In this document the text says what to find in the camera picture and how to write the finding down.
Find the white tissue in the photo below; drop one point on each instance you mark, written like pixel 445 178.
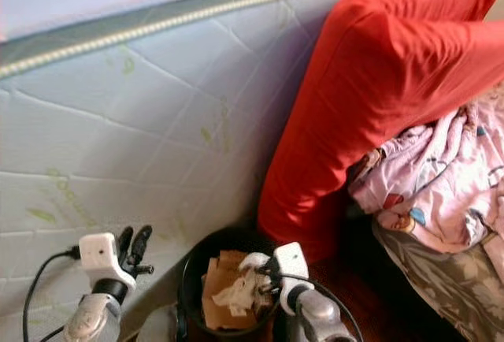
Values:
pixel 235 295

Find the pink cartoon print blanket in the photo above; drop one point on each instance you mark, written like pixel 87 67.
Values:
pixel 433 169

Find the brown cardboard piece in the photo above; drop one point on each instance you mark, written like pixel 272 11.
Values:
pixel 216 279

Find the black trash bin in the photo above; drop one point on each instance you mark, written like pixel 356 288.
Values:
pixel 190 279

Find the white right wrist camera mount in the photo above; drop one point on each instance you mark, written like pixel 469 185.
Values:
pixel 291 265

